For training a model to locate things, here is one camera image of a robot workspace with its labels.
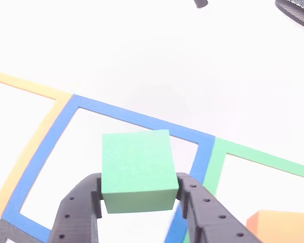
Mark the orange cube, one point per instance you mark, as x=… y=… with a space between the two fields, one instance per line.
x=278 y=227

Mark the green cube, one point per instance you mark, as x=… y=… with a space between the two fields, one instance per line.
x=139 y=164

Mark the dark grey bar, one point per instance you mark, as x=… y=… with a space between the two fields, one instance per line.
x=201 y=3

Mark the black mesh pen holder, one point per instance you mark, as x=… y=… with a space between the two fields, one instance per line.
x=299 y=12

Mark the green square frame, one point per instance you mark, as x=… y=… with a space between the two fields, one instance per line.
x=218 y=157

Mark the black square frame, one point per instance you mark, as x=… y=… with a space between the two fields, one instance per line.
x=0 y=230

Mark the orange square frame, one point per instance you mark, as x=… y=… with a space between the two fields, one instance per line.
x=28 y=152

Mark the blue square frame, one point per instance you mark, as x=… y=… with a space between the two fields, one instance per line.
x=53 y=134

